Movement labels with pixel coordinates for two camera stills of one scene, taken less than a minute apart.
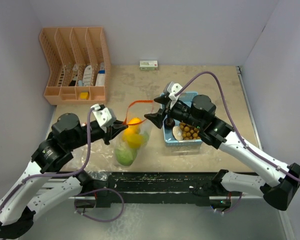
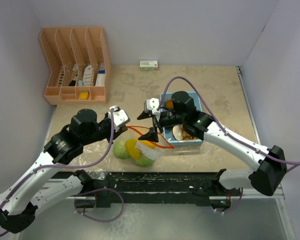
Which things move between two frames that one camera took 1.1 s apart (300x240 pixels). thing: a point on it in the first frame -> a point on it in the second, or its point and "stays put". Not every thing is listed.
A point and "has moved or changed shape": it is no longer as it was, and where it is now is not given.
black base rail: (114, 188) stays put
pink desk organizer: (78, 59) stays put
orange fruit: (134, 120) -> (148, 144)
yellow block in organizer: (84, 95) stays put
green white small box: (148, 65) stays put
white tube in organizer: (87, 76) stays put
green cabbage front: (126, 157) -> (120, 151)
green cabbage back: (146, 137) has moved or changed shape
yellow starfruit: (132, 136) -> (130, 145)
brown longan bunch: (189, 132) stays put
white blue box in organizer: (100, 79) stays put
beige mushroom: (177, 133) stays put
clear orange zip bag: (135, 136) has moved or changed shape
